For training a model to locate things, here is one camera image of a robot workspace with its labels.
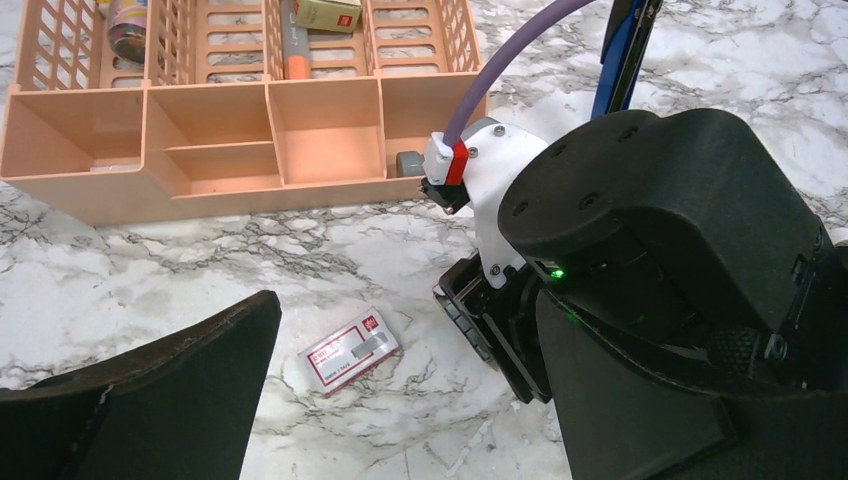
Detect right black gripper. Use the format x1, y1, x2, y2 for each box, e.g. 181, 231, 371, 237
421, 109, 847, 404

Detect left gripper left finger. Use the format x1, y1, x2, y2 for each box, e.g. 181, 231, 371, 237
1, 290, 281, 479

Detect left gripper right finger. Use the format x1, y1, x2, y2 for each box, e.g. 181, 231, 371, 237
536, 294, 847, 479

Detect red staple box sleeve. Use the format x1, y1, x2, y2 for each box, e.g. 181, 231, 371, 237
299, 307, 400, 397

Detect blue item in organizer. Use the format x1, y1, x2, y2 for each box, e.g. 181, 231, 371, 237
395, 151, 425, 177

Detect orange desk organizer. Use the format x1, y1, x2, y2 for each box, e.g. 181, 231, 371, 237
1, 1, 482, 225

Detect yellow box in organizer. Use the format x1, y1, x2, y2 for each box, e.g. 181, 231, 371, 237
293, 0, 363, 33

